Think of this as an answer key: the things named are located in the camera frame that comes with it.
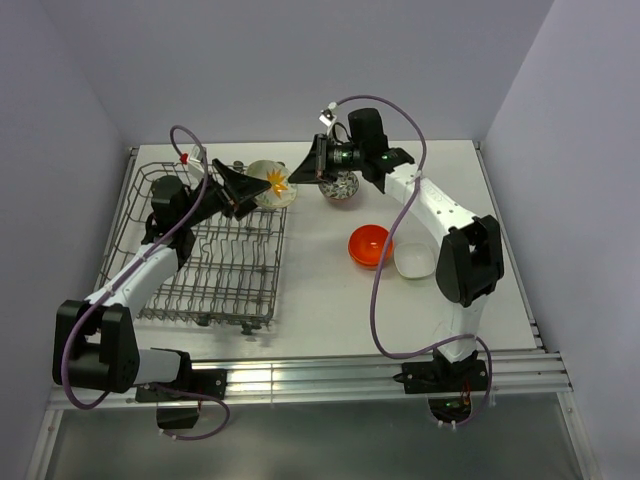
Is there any aluminium mounting rail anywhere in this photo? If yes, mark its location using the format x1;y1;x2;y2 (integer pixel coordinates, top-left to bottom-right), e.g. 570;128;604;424
47;352;574;410

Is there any dark patterned bottom bowl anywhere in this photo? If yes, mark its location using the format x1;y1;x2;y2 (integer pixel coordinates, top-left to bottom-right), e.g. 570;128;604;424
318;172;360;201

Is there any plain orange bowl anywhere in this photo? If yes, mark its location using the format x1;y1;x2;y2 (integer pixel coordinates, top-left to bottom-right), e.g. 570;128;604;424
348;224;394;270

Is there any grey wire dish rack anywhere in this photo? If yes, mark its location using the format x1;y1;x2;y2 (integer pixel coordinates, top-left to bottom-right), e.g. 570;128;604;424
96;162;287;334

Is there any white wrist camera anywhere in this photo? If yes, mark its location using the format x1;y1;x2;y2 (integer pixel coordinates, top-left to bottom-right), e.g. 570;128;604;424
319;101;338;139
180;145;208;182

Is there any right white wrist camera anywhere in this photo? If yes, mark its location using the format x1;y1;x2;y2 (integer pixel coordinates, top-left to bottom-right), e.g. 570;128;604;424
319;101;338;139

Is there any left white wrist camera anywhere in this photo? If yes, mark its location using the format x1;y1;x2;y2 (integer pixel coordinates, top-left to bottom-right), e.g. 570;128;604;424
180;145;208;182

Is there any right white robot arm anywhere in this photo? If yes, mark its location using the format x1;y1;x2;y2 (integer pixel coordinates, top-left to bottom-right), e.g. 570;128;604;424
289;105;504;390

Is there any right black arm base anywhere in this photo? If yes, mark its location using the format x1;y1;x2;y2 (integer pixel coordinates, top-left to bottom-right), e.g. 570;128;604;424
393;352;492;424

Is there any white bowl yellow flower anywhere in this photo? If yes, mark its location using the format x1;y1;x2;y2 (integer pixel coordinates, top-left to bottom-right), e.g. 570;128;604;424
246;160;298;210

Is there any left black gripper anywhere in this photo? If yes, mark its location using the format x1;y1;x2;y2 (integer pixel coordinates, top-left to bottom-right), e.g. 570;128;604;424
179;159;271;229

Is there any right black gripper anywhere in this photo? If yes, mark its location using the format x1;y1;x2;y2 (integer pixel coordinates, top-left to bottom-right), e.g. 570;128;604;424
288;134;365;185

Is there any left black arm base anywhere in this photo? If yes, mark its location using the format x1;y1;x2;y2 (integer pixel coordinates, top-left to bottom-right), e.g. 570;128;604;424
134;369;230;437

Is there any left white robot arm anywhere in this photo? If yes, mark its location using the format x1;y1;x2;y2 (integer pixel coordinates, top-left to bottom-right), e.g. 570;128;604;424
52;159;271;408

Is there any white square bowl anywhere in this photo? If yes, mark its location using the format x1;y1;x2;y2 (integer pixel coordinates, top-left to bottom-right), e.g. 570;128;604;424
394;242;436;280

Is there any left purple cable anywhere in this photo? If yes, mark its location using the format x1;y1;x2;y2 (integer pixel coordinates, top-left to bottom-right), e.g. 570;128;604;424
62;124;232;442

